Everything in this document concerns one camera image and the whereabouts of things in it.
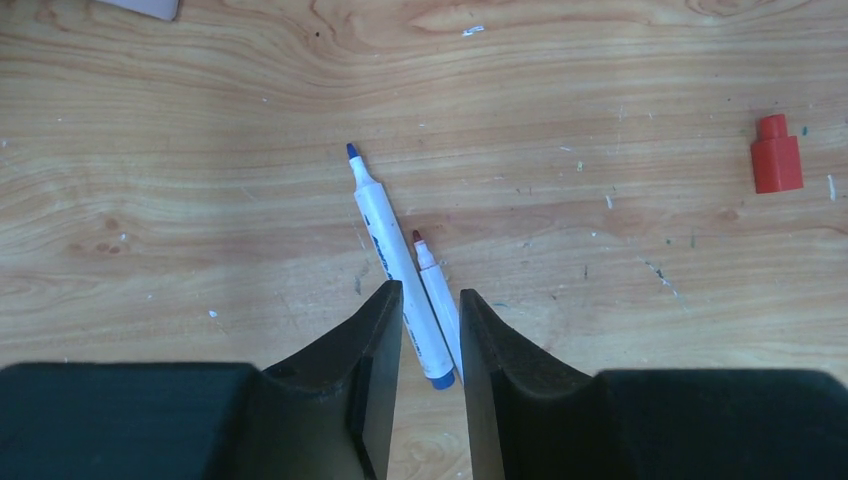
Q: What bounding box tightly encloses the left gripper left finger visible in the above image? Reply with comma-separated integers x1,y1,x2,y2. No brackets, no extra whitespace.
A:
1,281,403,479

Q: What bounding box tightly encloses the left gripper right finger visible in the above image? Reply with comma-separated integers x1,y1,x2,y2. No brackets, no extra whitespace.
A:
460,289,847,479

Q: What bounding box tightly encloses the clothes rack metal white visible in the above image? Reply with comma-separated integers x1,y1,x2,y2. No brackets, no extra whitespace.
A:
99,0,180,22

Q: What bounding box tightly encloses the white marker blue tip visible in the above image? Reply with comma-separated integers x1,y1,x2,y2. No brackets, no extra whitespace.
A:
346,143,456,390

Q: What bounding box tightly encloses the red pen cap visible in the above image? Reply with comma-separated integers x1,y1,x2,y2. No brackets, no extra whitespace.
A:
750,114,804,194

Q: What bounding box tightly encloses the white marker red tip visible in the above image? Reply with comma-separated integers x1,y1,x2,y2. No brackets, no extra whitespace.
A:
412,230,465,384

